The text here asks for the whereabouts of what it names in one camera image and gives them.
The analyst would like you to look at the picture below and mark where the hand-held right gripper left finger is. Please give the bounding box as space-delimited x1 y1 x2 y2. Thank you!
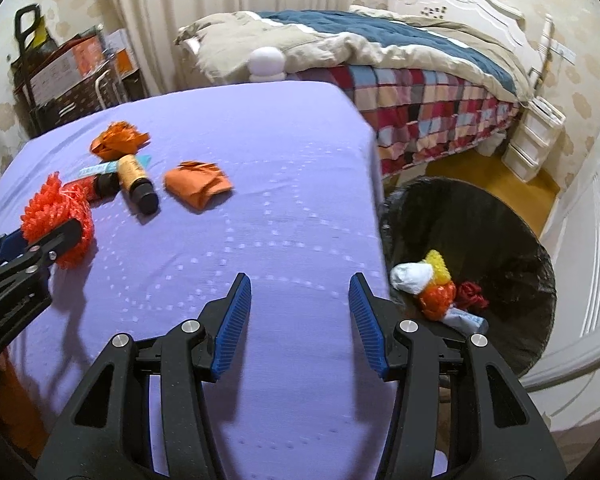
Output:
34 272 253 480

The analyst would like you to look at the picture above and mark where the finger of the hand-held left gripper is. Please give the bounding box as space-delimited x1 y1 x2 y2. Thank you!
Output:
0 220 85 301
0 231 31 268

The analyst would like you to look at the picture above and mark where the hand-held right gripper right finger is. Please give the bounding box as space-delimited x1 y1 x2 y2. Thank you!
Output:
348 272 568 480

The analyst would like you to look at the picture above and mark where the white paper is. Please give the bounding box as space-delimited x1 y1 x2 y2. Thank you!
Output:
390 262 433 295

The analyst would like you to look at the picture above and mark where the red bottle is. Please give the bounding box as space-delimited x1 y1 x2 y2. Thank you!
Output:
82 172 122 206

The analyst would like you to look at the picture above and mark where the red-orange plastic bag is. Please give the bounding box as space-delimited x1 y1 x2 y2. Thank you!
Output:
417 281 457 321

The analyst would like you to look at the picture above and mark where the teal and white packet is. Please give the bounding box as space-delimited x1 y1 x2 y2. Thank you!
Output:
78 154 152 178

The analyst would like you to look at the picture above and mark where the yellow foam net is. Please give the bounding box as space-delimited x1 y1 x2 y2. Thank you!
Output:
422 250 452 283

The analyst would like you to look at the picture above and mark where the amber bottle black cap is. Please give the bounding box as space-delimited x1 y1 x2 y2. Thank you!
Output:
116 154 160 214

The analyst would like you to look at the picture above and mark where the silver powder sachet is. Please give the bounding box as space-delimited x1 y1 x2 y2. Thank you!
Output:
442 307 488 335

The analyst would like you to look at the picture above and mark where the orange ribbon bundle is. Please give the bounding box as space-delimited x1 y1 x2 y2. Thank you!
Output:
90 121 151 161

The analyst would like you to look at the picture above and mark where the orange paper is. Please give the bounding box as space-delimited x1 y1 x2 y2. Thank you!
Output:
163 161 234 209

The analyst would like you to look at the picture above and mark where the black bag-lined bin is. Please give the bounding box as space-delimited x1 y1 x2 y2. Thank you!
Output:
380 177 557 376

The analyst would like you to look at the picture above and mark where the brown patterned bag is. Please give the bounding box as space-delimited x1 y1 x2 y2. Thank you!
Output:
35 75 131 136

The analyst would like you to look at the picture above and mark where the purple tablecloth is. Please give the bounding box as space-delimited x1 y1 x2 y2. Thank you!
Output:
0 81 386 480

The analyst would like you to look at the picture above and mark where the white and orange box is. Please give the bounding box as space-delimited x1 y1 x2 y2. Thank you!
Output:
102 27 136 76

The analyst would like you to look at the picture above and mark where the small white bucket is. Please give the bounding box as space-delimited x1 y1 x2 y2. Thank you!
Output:
477 132 506 158

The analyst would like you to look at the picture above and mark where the black hand cart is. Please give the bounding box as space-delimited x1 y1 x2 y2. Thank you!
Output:
13 5 52 141

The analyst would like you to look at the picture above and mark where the plaid bed sheet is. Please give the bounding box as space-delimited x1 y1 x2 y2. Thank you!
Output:
285 62 523 176

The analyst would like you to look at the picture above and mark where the white panelled door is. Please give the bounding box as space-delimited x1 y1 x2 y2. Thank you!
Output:
520 85 600 396

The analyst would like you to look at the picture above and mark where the white plastic drawer unit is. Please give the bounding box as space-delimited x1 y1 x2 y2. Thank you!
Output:
501 97 567 183

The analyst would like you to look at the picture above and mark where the teal and beige quilt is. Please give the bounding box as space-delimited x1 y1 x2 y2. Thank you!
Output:
175 9 531 98

